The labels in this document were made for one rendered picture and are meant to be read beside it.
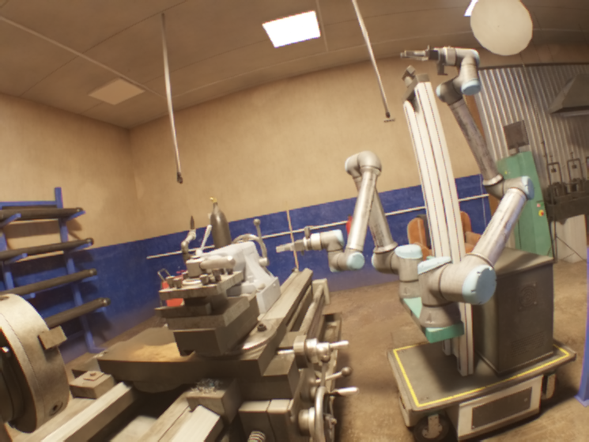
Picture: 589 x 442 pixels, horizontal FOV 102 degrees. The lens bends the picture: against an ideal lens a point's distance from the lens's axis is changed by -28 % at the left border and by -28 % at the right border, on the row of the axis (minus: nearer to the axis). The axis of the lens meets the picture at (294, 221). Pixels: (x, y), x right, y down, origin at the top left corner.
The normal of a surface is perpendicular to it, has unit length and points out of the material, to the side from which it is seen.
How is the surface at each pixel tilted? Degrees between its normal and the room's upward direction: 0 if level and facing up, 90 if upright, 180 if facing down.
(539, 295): 90
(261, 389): 90
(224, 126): 90
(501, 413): 90
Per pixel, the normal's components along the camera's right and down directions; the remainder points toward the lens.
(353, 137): -0.18, 0.05
